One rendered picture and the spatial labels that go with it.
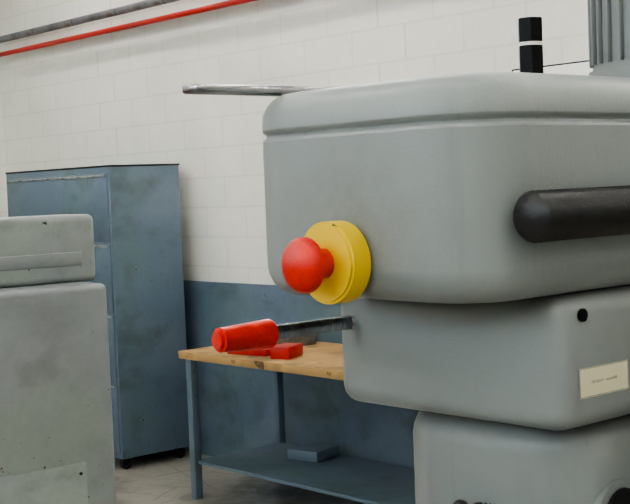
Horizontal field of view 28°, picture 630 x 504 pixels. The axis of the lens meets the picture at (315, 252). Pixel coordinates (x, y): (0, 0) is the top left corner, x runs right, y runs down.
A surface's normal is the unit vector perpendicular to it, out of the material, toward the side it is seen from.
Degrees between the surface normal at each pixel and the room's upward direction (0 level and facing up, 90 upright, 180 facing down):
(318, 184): 90
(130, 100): 90
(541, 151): 90
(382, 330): 90
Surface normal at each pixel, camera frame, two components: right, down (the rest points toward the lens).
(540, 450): -0.36, -0.07
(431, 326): -0.75, 0.07
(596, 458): 0.41, 0.03
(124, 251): 0.66, 0.01
